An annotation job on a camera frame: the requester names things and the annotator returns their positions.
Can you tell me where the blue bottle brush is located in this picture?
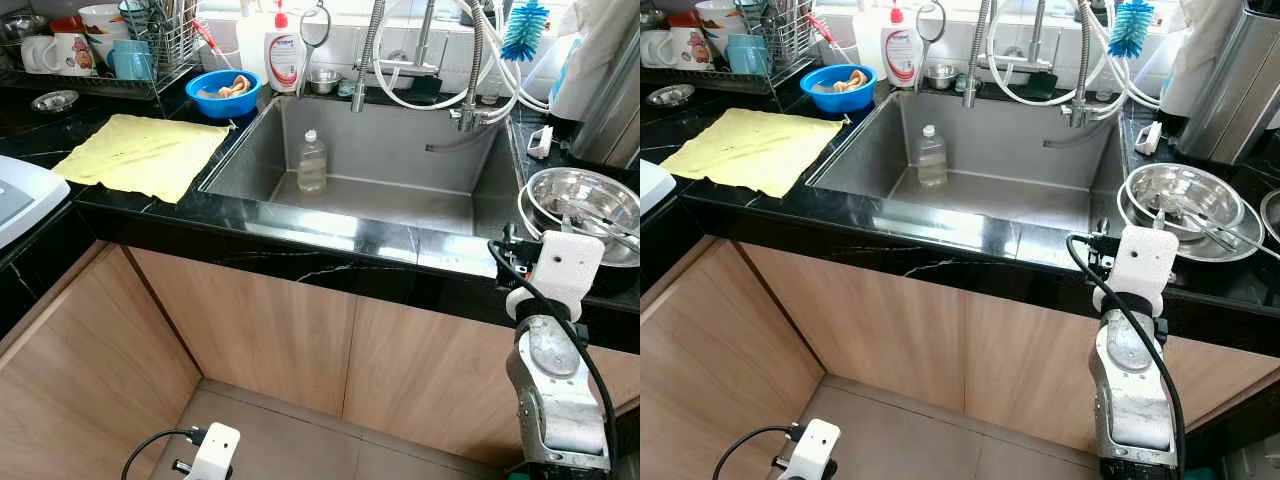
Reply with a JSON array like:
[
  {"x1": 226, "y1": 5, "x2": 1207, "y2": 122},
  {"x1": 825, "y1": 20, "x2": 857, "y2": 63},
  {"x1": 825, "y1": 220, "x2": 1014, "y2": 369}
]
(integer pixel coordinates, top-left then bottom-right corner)
[
  {"x1": 1108, "y1": 0, "x2": 1156, "y2": 59},
  {"x1": 500, "y1": 0, "x2": 552, "y2": 64}
]

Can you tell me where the light blue mug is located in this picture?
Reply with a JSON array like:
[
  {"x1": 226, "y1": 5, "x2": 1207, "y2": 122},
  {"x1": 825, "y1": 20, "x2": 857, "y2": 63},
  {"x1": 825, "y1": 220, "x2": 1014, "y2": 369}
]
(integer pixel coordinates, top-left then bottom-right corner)
[
  {"x1": 724, "y1": 34, "x2": 771, "y2": 77},
  {"x1": 107, "y1": 40, "x2": 157, "y2": 82}
]

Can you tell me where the small steel saucer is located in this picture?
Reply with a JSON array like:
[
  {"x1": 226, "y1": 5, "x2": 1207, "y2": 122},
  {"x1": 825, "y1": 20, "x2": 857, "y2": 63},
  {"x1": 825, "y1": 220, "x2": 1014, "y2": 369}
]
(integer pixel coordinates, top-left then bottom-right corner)
[
  {"x1": 646, "y1": 84, "x2": 697, "y2": 109},
  {"x1": 30, "y1": 90, "x2": 81, "y2": 115}
]

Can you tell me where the dark green sponge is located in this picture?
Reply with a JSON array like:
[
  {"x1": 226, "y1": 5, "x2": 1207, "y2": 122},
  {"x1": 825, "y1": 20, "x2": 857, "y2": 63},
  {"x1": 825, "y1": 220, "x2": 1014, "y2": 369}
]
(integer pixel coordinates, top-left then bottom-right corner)
[
  {"x1": 1020, "y1": 70, "x2": 1061, "y2": 101},
  {"x1": 405, "y1": 75, "x2": 447, "y2": 107}
]

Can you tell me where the large steel basin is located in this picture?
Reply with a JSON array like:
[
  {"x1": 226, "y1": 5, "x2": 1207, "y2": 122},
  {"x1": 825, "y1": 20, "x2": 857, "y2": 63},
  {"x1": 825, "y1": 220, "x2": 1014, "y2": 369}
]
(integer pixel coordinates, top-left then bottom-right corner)
[
  {"x1": 518, "y1": 167, "x2": 641, "y2": 269},
  {"x1": 1117, "y1": 162, "x2": 1267, "y2": 264}
]

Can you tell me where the white red pump soap bottle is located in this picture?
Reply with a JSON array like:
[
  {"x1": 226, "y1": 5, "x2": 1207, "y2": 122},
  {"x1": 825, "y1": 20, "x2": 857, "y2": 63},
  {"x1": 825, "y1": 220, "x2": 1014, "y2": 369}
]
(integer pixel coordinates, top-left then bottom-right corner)
[
  {"x1": 880, "y1": 0, "x2": 925, "y2": 89},
  {"x1": 263, "y1": 0, "x2": 308, "y2": 95}
]

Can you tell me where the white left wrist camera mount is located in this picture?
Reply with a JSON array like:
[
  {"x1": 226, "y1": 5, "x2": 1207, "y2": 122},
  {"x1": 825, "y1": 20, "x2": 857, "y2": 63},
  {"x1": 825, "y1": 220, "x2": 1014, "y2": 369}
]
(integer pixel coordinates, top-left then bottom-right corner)
[
  {"x1": 790, "y1": 418, "x2": 841, "y2": 480},
  {"x1": 187, "y1": 422, "x2": 242, "y2": 480}
]

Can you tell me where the white spray bottle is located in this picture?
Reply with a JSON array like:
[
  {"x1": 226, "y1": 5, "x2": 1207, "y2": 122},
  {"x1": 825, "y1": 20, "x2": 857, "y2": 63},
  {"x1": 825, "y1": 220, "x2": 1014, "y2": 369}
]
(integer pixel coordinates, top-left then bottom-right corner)
[
  {"x1": 236, "y1": 0, "x2": 271, "y2": 83},
  {"x1": 853, "y1": 0, "x2": 886, "y2": 76}
]

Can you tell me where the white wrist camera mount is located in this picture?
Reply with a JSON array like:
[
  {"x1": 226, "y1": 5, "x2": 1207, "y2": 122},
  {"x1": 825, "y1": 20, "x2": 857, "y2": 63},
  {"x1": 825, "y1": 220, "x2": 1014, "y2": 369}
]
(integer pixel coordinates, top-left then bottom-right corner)
[
  {"x1": 505, "y1": 230, "x2": 607, "y2": 323},
  {"x1": 187, "y1": 422, "x2": 242, "y2": 480},
  {"x1": 1092, "y1": 225, "x2": 1181, "y2": 316},
  {"x1": 790, "y1": 418, "x2": 841, "y2": 480}
]

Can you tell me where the white countertop appliance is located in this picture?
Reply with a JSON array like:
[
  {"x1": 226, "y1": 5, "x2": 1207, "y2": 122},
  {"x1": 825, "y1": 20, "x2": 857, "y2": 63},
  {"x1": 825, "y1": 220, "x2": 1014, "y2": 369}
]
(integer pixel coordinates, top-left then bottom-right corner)
[
  {"x1": 0, "y1": 155, "x2": 72, "y2": 250},
  {"x1": 640, "y1": 158, "x2": 678, "y2": 217}
]

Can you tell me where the steel serving utensil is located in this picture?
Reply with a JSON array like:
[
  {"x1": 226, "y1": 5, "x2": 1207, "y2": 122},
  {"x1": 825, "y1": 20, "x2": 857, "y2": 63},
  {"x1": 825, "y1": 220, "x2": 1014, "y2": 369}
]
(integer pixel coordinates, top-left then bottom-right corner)
[
  {"x1": 560, "y1": 195, "x2": 641, "y2": 253},
  {"x1": 1150, "y1": 192, "x2": 1263, "y2": 253}
]

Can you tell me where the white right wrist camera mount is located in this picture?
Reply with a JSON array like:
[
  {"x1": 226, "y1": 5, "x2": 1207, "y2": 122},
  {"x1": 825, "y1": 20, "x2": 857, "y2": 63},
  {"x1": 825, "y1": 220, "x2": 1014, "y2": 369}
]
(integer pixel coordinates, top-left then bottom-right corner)
[
  {"x1": 505, "y1": 230, "x2": 607, "y2": 323},
  {"x1": 1092, "y1": 225, "x2": 1181, "y2": 316}
]

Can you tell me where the blue plastic bowl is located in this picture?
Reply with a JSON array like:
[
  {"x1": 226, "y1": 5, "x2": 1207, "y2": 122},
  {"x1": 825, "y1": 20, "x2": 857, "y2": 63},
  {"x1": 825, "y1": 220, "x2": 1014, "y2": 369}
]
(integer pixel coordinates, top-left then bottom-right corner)
[
  {"x1": 186, "y1": 68, "x2": 263, "y2": 120},
  {"x1": 799, "y1": 64, "x2": 878, "y2": 114}
]

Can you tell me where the white plastic container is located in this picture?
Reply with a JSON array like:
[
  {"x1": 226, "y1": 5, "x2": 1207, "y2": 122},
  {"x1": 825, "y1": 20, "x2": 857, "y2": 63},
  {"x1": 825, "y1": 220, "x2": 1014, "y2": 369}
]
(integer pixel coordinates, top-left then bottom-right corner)
[
  {"x1": 1158, "y1": 0, "x2": 1251, "y2": 119},
  {"x1": 548, "y1": 0, "x2": 641, "y2": 123}
]

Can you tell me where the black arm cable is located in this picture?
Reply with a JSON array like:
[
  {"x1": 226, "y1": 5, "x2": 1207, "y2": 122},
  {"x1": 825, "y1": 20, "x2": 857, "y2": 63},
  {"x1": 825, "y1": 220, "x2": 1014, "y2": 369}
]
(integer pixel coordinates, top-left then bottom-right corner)
[
  {"x1": 712, "y1": 425, "x2": 806, "y2": 480},
  {"x1": 120, "y1": 428, "x2": 206, "y2": 480},
  {"x1": 1065, "y1": 232, "x2": 1189, "y2": 480},
  {"x1": 488, "y1": 238, "x2": 621, "y2": 480}
]

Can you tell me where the white cartoon print mug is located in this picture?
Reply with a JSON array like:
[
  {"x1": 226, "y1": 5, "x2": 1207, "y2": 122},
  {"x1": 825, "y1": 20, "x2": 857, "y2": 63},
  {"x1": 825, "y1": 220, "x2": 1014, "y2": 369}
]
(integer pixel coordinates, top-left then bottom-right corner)
[
  {"x1": 668, "y1": 27, "x2": 713, "y2": 73},
  {"x1": 55, "y1": 32, "x2": 99, "y2": 79}
]

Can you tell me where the brown wooden cabinet door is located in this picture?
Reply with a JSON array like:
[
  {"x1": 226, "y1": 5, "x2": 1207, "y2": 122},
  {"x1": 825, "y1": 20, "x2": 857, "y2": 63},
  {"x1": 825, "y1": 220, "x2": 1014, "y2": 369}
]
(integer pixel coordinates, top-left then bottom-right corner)
[
  {"x1": 962, "y1": 290, "x2": 1280, "y2": 456},
  {"x1": 343, "y1": 295, "x2": 641, "y2": 469},
  {"x1": 128, "y1": 247, "x2": 358, "y2": 418},
  {"x1": 740, "y1": 242, "x2": 969, "y2": 413}
]

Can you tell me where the beige scrub sponge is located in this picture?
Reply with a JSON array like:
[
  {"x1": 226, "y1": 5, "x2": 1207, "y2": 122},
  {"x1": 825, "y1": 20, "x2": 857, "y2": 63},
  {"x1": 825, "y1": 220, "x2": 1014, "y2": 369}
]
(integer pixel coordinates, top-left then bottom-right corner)
[
  {"x1": 198, "y1": 74, "x2": 254, "y2": 100},
  {"x1": 815, "y1": 70, "x2": 869, "y2": 95}
]

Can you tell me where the plain white mug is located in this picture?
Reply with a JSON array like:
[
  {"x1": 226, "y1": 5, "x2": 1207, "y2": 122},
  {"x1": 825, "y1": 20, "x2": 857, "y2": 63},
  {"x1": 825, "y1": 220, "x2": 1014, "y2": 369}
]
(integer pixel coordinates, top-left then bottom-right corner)
[
  {"x1": 20, "y1": 35, "x2": 63, "y2": 76},
  {"x1": 640, "y1": 28, "x2": 676, "y2": 69}
]

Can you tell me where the red handled utensil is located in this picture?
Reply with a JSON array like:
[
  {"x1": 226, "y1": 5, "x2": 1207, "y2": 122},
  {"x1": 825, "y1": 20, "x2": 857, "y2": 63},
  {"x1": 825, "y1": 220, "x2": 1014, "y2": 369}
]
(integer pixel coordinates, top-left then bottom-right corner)
[
  {"x1": 805, "y1": 12, "x2": 839, "y2": 51},
  {"x1": 193, "y1": 17, "x2": 227, "y2": 58}
]

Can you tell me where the steel wire dish rack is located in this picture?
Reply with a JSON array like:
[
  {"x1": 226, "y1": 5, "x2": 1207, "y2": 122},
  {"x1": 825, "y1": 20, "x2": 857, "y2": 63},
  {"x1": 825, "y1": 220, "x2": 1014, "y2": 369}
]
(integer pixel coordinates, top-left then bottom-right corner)
[
  {"x1": 640, "y1": 0, "x2": 816, "y2": 96},
  {"x1": 0, "y1": 0, "x2": 203, "y2": 102}
]

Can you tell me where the tall stainless steel canister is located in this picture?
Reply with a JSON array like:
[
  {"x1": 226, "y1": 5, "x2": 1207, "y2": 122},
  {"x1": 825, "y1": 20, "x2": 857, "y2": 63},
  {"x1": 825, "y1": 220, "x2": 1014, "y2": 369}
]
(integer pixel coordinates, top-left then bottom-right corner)
[
  {"x1": 568, "y1": 28, "x2": 641, "y2": 171},
  {"x1": 1175, "y1": 5, "x2": 1280, "y2": 166}
]

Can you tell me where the white printed bowl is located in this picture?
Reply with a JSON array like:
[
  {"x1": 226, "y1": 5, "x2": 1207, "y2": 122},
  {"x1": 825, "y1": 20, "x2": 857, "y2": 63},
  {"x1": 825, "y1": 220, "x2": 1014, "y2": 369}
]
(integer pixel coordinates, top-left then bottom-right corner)
[
  {"x1": 693, "y1": 0, "x2": 746, "y2": 33},
  {"x1": 78, "y1": 3, "x2": 131, "y2": 39}
]

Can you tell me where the steel flexible hose faucet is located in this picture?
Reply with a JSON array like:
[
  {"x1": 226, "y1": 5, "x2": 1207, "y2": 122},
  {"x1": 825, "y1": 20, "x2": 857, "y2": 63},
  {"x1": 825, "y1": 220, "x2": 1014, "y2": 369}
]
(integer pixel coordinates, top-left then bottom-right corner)
[
  {"x1": 455, "y1": 0, "x2": 499, "y2": 133},
  {"x1": 1068, "y1": 0, "x2": 1101, "y2": 129}
]

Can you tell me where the white flexible hose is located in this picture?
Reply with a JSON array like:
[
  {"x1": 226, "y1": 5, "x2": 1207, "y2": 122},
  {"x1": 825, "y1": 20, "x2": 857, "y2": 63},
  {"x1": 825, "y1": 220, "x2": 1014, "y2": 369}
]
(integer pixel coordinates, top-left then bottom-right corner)
[
  {"x1": 370, "y1": 0, "x2": 551, "y2": 129},
  {"x1": 985, "y1": 0, "x2": 1166, "y2": 123}
]

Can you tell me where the yellow dish cloth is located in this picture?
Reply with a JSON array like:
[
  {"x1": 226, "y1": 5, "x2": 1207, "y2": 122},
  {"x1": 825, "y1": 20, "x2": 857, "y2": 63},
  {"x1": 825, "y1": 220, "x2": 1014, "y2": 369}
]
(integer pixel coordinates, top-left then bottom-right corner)
[
  {"x1": 660, "y1": 107, "x2": 844, "y2": 199},
  {"x1": 52, "y1": 113, "x2": 232, "y2": 205}
]

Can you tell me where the steel tap pipe with bar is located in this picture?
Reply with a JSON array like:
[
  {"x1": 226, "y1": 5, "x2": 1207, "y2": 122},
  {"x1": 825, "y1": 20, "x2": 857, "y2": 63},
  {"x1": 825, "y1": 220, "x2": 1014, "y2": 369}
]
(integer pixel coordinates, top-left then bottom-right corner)
[
  {"x1": 375, "y1": 0, "x2": 446, "y2": 79},
  {"x1": 990, "y1": 0, "x2": 1056, "y2": 73}
]

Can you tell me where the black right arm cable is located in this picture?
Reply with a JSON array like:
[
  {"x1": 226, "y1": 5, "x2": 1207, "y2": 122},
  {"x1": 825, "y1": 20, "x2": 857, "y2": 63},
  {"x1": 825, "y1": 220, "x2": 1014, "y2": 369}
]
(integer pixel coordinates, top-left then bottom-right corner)
[
  {"x1": 1065, "y1": 232, "x2": 1189, "y2": 480},
  {"x1": 488, "y1": 238, "x2": 621, "y2": 480}
]

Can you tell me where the steel spring faucet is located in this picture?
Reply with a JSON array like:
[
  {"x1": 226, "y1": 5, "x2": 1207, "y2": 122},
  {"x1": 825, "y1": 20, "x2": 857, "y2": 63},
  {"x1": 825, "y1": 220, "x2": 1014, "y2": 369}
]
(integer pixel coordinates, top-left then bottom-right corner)
[
  {"x1": 962, "y1": 0, "x2": 996, "y2": 109},
  {"x1": 352, "y1": 0, "x2": 389, "y2": 112}
]

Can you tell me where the brown wooden cabinet side panel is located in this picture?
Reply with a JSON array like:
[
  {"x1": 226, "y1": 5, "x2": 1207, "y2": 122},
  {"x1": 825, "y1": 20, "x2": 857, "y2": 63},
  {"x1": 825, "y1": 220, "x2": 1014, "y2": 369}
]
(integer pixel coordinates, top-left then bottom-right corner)
[
  {"x1": 640, "y1": 238, "x2": 826, "y2": 480},
  {"x1": 0, "y1": 240, "x2": 203, "y2": 480}
]

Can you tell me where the clear plastic bottle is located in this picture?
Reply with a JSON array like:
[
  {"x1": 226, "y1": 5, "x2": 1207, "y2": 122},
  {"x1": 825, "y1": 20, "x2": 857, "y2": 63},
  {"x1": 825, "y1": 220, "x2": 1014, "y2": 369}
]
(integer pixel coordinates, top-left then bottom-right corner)
[
  {"x1": 297, "y1": 129, "x2": 328, "y2": 194},
  {"x1": 917, "y1": 124, "x2": 949, "y2": 189}
]

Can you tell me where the stainless steel sink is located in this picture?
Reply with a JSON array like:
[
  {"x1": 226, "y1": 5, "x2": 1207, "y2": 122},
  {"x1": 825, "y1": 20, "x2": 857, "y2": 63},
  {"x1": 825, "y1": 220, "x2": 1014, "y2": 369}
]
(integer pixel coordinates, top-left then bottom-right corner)
[
  {"x1": 200, "y1": 93, "x2": 529, "y2": 239},
  {"x1": 805, "y1": 90, "x2": 1131, "y2": 236}
]

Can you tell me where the steel wire ring utensil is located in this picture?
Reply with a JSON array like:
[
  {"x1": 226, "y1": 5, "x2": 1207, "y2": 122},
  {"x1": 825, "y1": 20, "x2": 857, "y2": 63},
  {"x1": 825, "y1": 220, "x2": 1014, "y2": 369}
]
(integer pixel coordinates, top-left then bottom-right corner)
[
  {"x1": 298, "y1": 0, "x2": 332, "y2": 98},
  {"x1": 915, "y1": 0, "x2": 947, "y2": 93}
]

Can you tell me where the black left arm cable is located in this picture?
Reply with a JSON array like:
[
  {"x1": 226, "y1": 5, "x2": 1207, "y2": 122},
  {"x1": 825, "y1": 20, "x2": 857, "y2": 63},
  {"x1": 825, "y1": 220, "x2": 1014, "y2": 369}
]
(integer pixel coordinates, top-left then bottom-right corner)
[
  {"x1": 712, "y1": 425, "x2": 806, "y2": 480},
  {"x1": 120, "y1": 428, "x2": 206, "y2": 480}
]

